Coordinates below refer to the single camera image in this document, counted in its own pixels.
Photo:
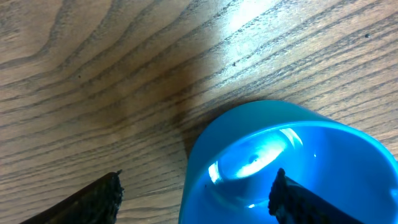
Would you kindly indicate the blue plastic measuring scoop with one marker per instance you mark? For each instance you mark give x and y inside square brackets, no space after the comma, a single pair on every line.
[235,161]

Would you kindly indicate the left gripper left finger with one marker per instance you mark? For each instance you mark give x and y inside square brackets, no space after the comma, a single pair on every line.
[97,203]

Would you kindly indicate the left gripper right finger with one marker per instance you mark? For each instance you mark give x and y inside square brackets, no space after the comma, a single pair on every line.
[291,203]

